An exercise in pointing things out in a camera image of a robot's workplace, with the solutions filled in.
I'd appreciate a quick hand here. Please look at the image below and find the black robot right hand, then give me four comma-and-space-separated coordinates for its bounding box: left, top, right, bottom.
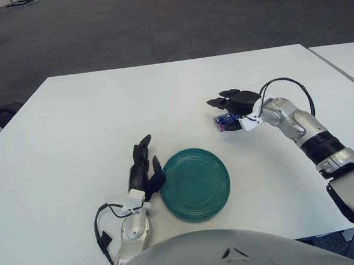
205, 86, 263, 134

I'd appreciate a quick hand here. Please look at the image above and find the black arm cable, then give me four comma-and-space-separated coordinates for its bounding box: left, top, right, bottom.
258, 76, 316, 121
92, 201, 136, 265

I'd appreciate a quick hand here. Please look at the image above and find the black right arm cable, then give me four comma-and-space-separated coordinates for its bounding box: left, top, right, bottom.
258, 76, 316, 121

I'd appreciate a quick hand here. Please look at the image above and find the blue purple gum pack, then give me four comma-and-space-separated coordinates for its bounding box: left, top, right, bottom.
213, 112, 241, 133

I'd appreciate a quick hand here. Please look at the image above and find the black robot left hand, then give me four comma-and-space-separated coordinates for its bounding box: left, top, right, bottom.
125, 133, 169, 202

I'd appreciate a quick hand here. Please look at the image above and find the grey robot torso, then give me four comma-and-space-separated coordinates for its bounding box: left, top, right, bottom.
100, 220, 354, 265

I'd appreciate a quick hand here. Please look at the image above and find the white table frame beam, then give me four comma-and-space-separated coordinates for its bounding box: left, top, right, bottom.
340, 228, 354, 243

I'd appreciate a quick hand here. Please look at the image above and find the black floor stand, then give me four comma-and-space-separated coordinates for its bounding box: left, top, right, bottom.
5, 0, 38, 8

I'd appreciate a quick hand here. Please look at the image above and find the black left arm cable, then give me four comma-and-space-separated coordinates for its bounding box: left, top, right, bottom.
92, 201, 136, 265

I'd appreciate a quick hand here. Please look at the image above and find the green round plate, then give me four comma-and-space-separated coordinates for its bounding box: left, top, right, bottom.
157, 146, 233, 224

